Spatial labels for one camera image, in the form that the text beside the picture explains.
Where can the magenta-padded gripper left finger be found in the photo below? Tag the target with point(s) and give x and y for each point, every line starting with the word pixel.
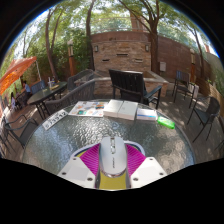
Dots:
pixel 78 170

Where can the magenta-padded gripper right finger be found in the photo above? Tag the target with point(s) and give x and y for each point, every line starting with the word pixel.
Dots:
pixel 146 170

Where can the white computer mouse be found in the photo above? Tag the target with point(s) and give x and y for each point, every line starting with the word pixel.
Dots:
pixel 112 155

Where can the yellow duck-shaped mouse pad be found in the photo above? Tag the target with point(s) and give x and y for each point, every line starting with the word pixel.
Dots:
pixel 113 182

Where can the green packet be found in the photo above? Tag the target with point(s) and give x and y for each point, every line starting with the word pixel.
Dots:
pixel 166 122

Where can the small white blue box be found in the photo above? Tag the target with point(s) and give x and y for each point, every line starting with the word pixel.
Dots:
pixel 146 114

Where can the white number tag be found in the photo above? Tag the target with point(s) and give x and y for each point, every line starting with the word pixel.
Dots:
pixel 55 119

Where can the colourful printed booklet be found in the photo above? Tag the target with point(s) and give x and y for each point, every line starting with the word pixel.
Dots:
pixel 87 108

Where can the black metal mesh chair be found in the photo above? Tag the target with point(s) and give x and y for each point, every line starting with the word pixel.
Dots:
pixel 183 81
pixel 206 113
pixel 21 130

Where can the dark wicker chair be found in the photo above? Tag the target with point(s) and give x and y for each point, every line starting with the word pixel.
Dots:
pixel 80 78
pixel 75 95

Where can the dark round patio table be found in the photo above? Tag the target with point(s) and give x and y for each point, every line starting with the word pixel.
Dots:
pixel 46 91

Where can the black slatted chair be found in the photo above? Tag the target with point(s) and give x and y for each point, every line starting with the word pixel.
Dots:
pixel 128 83

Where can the blue chair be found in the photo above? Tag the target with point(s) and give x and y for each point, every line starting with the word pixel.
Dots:
pixel 38 86

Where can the person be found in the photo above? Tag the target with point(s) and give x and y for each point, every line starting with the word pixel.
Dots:
pixel 13 99
pixel 27 87

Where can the orange patio umbrella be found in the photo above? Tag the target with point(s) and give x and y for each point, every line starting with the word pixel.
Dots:
pixel 16 73

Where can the grey wall utility box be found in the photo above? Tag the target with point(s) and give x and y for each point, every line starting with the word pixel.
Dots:
pixel 162 66

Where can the wooden lamp post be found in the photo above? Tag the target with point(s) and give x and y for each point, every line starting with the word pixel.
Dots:
pixel 71 58
pixel 193 65

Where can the wall lamp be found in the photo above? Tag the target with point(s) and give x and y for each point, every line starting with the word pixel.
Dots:
pixel 147 47
pixel 96 48

